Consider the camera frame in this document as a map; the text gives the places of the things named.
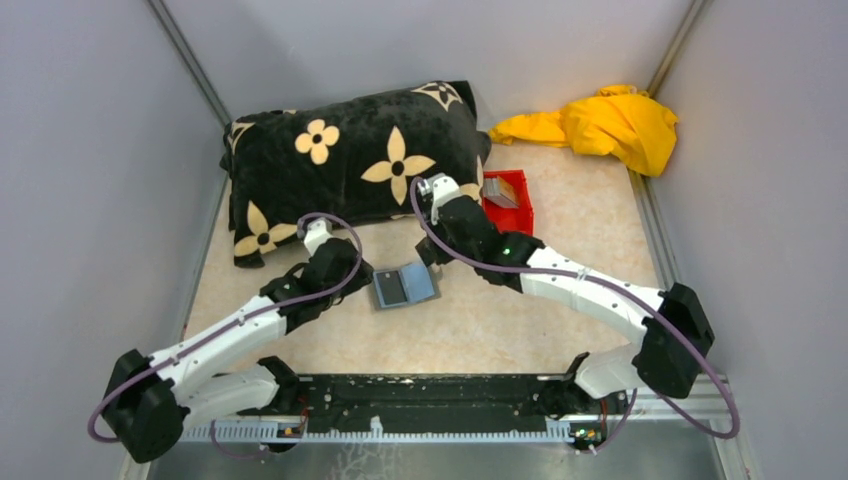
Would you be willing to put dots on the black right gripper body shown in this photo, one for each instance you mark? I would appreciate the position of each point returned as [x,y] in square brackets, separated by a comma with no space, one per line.
[439,254]

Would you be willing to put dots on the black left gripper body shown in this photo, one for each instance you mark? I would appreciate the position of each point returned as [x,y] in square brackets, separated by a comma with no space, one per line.
[362,278]

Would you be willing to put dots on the black credit card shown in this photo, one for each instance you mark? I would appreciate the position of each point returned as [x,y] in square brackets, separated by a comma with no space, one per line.
[391,289]

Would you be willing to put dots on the grey leather card holder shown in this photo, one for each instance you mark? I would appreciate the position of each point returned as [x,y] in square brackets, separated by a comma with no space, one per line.
[421,284]

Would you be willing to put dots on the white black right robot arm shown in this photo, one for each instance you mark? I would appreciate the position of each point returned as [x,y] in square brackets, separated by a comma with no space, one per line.
[668,332]

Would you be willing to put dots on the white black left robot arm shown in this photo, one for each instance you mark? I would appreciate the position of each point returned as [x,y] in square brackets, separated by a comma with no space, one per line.
[150,400]

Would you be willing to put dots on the stack of credit cards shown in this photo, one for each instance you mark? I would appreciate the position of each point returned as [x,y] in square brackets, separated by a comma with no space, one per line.
[500,192]

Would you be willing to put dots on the red plastic bin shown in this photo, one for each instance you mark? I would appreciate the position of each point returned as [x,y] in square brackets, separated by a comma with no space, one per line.
[519,219]

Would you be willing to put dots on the black floral pillow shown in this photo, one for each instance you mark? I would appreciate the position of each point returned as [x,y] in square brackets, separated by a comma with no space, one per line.
[354,159]

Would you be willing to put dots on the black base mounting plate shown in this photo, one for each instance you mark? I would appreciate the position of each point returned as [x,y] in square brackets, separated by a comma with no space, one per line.
[438,404]

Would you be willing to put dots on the yellow cloth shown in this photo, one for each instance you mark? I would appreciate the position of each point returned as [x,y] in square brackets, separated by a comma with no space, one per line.
[618,120]

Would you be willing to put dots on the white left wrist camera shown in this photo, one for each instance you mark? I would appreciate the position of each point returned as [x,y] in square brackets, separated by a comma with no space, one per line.
[315,234]

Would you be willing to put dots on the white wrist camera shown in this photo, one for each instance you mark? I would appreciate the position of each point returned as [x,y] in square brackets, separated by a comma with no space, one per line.
[315,234]
[436,192]

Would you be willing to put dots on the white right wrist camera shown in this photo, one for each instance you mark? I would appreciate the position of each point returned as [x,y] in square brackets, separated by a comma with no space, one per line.
[436,192]

